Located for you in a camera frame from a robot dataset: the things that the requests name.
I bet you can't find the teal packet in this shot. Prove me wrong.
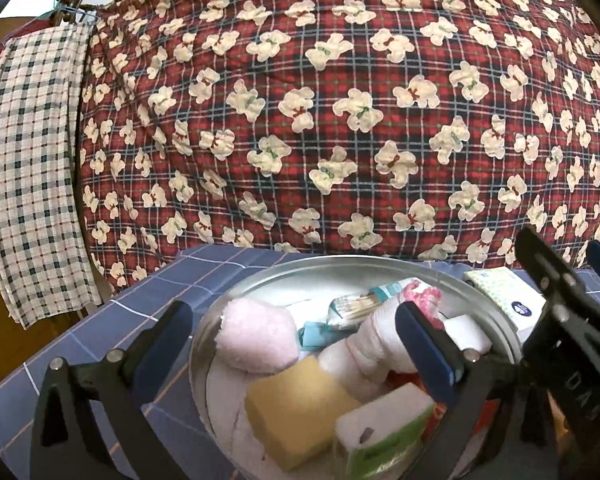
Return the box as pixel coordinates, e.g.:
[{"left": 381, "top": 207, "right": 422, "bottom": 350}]
[{"left": 300, "top": 321, "right": 334, "bottom": 352}]

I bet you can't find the red embroidered pouch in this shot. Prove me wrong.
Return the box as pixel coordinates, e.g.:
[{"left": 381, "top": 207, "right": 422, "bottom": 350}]
[{"left": 387, "top": 370, "right": 491, "bottom": 436}]

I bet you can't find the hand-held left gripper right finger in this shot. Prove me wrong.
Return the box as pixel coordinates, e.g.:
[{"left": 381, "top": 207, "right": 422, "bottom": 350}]
[{"left": 395, "top": 301, "right": 531, "bottom": 480}]

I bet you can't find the yellow sponge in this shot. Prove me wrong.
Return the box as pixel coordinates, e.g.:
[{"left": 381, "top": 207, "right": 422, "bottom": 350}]
[{"left": 244, "top": 355, "right": 363, "bottom": 472}]

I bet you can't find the blue checked tablecloth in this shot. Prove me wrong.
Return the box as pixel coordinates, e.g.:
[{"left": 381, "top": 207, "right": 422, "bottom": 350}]
[{"left": 0, "top": 245, "right": 600, "bottom": 480}]

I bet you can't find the pink fluffy cloth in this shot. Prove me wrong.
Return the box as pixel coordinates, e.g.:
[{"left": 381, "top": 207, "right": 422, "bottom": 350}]
[{"left": 215, "top": 297, "right": 301, "bottom": 375}]

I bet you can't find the white and green checked cloth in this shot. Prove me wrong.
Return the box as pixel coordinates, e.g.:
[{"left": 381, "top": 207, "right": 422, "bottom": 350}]
[{"left": 0, "top": 22, "right": 103, "bottom": 331}]

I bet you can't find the green and white packet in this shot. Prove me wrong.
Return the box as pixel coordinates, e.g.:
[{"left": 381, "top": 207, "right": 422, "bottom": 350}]
[{"left": 335, "top": 382, "right": 437, "bottom": 480}]

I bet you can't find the round metal basin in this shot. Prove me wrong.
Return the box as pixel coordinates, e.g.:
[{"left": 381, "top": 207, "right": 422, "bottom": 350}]
[{"left": 187, "top": 254, "right": 526, "bottom": 480}]

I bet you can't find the yellow floral tissue pack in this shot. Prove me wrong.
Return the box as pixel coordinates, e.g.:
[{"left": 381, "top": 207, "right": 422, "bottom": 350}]
[{"left": 462, "top": 266, "right": 548, "bottom": 333}]

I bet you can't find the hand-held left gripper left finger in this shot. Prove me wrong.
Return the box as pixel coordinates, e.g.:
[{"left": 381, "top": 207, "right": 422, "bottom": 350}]
[{"left": 30, "top": 301, "right": 193, "bottom": 480}]

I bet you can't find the white towel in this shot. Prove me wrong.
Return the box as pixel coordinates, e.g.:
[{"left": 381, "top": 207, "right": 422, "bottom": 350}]
[{"left": 205, "top": 300, "right": 422, "bottom": 466}]

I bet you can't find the cotton swab packet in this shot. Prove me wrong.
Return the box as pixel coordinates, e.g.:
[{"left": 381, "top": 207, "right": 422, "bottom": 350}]
[{"left": 327, "top": 282, "right": 407, "bottom": 322}]

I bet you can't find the white eraser block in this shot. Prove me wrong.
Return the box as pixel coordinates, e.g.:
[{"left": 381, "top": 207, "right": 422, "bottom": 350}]
[{"left": 444, "top": 311, "right": 494, "bottom": 357}]

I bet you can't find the red plaid bear blanket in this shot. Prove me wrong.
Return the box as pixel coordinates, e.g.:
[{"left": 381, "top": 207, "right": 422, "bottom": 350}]
[{"left": 77, "top": 0, "right": 600, "bottom": 291}]

